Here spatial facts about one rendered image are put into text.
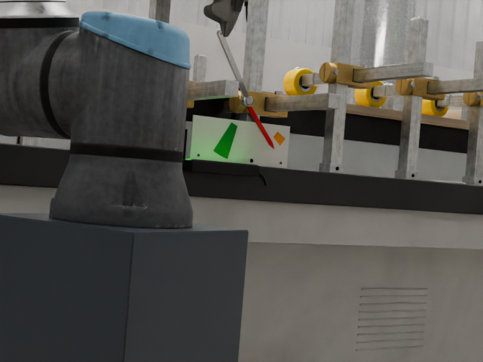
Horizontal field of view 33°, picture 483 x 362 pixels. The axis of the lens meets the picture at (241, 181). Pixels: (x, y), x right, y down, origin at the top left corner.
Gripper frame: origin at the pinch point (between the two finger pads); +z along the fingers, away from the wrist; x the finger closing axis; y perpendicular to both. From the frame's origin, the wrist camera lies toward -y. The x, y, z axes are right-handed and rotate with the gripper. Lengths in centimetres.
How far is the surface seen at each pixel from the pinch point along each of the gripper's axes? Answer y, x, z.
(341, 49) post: -40.8, -14.3, -3.4
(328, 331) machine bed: -61, -36, 71
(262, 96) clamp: -18.7, -14.0, 10.7
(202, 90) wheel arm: 5.7, 1.0, 12.8
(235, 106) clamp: -12.6, -15.8, 13.7
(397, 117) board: -79, -34, 9
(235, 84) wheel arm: 3.7, 10.2, 11.9
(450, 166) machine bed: -103, -35, 21
